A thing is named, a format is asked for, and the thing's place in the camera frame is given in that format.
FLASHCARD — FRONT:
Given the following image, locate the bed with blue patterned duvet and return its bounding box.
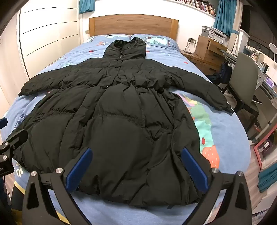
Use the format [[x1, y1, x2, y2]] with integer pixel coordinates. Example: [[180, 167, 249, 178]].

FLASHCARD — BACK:
[[0, 33, 251, 225]]

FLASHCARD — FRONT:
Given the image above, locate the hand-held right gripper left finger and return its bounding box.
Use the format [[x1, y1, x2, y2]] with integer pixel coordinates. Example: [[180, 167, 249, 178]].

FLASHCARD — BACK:
[[21, 148, 93, 225]]

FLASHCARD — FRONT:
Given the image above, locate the white desk lamp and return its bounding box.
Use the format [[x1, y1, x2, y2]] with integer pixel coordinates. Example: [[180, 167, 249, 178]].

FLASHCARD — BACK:
[[268, 43, 277, 63]]

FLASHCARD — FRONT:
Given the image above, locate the wooden headboard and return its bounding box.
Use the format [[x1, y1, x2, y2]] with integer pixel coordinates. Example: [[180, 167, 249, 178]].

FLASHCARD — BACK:
[[89, 16, 179, 41]]

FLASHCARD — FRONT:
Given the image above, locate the white wardrobe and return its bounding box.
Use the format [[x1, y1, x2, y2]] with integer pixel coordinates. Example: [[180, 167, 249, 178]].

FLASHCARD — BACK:
[[18, 0, 81, 80]]

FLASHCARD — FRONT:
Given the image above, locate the wooden drawer cabinet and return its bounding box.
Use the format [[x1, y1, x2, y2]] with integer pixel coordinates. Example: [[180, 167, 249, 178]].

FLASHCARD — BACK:
[[195, 35, 229, 75]]

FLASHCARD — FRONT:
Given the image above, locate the dark cloth pile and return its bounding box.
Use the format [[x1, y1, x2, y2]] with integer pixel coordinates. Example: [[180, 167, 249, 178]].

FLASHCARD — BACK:
[[208, 72, 221, 84]]

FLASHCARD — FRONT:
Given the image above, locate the white desk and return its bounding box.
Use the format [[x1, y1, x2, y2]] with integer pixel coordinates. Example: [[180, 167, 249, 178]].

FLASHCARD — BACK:
[[238, 29, 277, 152]]

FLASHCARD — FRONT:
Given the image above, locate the black puffer coat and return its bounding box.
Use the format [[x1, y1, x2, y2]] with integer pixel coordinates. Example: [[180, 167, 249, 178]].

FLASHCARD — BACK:
[[18, 37, 234, 209]]

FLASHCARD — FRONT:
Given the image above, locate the pink frame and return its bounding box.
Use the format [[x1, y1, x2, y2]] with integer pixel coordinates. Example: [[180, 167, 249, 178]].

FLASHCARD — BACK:
[[253, 128, 277, 170]]

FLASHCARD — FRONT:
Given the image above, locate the grey chair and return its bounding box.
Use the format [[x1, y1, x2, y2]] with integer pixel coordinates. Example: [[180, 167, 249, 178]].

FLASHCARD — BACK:
[[225, 52, 264, 130]]

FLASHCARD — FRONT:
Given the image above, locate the white printer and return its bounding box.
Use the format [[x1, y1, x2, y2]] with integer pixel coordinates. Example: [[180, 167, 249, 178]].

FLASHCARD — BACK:
[[202, 25, 226, 45]]

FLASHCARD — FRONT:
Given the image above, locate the teal curtain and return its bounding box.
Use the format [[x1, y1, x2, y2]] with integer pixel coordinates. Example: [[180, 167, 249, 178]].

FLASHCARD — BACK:
[[78, 0, 96, 14], [213, 0, 237, 36]]

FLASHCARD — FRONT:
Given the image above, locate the teal cloth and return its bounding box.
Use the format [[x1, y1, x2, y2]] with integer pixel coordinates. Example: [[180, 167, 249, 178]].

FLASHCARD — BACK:
[[257, 165, 277, 193]]

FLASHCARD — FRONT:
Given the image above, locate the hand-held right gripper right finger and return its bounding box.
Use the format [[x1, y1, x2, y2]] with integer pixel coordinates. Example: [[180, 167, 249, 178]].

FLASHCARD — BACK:
[[181, 148, 253, 225]]

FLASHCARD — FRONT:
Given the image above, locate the dark blue bag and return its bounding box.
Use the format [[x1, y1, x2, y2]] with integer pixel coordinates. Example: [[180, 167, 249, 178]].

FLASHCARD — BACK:
[[220, 63, 233, 84]]

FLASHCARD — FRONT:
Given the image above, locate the row of books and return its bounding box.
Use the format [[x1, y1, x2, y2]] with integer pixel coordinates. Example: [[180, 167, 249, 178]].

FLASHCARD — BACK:
[[173, 0, 217, 16]]

